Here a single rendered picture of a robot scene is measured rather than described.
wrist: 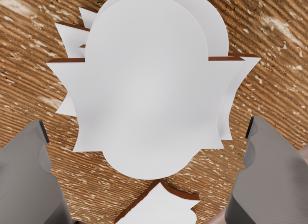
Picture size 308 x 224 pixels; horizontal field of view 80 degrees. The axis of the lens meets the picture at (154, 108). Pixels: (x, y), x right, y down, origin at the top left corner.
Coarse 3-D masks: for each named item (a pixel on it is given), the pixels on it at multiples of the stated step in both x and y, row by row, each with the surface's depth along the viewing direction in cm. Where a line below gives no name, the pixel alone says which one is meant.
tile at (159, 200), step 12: (156, 180) 24; (144, 192) 25; (156, 192) 24; (168, 192) 24; (180, 192) 26; (132, 204) 26; (144, 204) 25; (156, 204) 25; (168, 204) 25; (180, 204) 26; (192, 204) 26; (120, 216) 28; (132, 216) 27; (144, 216) 27; (156, 216) 27; (168, 216) 27; (180, 216) 27; (192, 216) 27
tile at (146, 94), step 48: (144, 0) 9; (96, 48) 10; (144, 48) 10; (192, 48) 10; (96, 96) 12; (144, 96) 12; (192, 96) 12; (96, 144) 14; (144, 144) 14; (192, 144) 14
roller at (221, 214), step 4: (304, 148) 26; (300, 152) 26; (304, 152) 26; (304, 156) 26; (224, 208) 32; (220, 212) 33; (224, 212) 32; (216, 216) 33; (220, 216) 33; (224, 216) 33; (208, 220) 34; (212, 220) 34; (216, 220) 33; (220, 220) 33; (224, 220) 33
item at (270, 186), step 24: (264, 120) 11; (264, 144) 9; (288, 144) 9; (264, 168) 8; (288, 168) 8; (240, 192) 7; (264, 192) 7; (288, 192) 7; (240, 216) 6; (264, 216) 6; (288, 216) 6
